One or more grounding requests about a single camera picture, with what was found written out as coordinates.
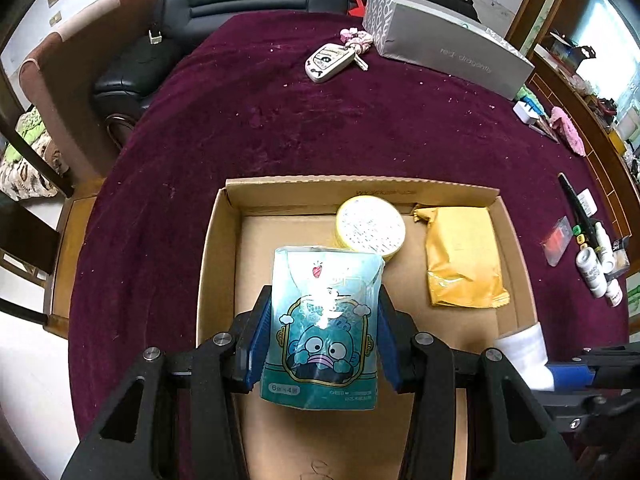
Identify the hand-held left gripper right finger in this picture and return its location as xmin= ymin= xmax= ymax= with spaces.
xmin=377 ymin=287 xmax=583 ymax=480

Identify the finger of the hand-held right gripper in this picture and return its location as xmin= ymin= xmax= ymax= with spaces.
xmin=542 ymin=389 xmax=640 ymax=433
xmin=545 ymin=342 xmax=640 ymax=392

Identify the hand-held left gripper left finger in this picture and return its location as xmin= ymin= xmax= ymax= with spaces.
xmin=60 ymin=285 xmax=273 ymax=480

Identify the white cylindrical container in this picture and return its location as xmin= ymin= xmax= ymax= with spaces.
xmin=494 ymin=324 xmax=556 ymax=392

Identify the blue cartoon tissue pack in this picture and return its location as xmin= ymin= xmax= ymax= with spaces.
xmin=260 ymin=245 xmax=386 ymax=412

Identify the cardboard box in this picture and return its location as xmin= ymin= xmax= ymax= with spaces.
xmin=196 ymin=177 xmax=541 ymax=480

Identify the yellow snack packet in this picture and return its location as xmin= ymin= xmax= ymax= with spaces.
xmin=412 ymin=204 xmax=510 ymax=309

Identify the yellow round tin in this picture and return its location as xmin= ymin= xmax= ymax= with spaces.
xmin=335 ymin=196 xmax=406 ymax=263

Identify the red transparent packet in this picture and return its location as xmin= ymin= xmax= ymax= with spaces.
xmin=542 ymin=216 xmax=573 ymax=267

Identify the black marker green cap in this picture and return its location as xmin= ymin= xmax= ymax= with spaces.
xmin=557 ymin=172 xmax=587 ymax=239

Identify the maroon velvet tablecloth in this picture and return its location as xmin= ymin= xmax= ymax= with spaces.
xmin=67 ymin=12 xmax=631 ymax=480

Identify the pink fluffy cloth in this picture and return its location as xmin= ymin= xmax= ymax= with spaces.
xmin=549 ymin=106 xmax=586 ymax=157

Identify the dark wooden chair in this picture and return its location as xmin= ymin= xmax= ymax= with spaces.
xmin=0 ymin=110 xmax=76 ymax=321

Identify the small white cube box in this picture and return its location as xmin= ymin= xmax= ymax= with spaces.
xmin=513 ymin=100 xmax=544 ymax=124

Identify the pile of small household clutter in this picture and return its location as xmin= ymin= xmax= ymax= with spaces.
xmin=532 ymin=30 xmax=640 ymax=196

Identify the floral cushion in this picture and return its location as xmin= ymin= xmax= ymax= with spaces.
xmin=0 ymin=110 xmax=63 ymax=201

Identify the long grey gift box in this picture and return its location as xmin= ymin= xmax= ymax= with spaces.
xmin=362 ymin=0 xmax=536 ymax=101

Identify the pink scrunchie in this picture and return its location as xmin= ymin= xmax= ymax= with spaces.
xmin=340 ymin=27 xmax=375 ymax=53

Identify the brown armchair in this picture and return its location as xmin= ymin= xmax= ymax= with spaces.
xmin=19 ymin=0 xmax=161 ymax=181

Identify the black cloth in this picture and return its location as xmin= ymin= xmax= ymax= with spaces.
xmin=435 ymin=0 xmax=481 ymax=23

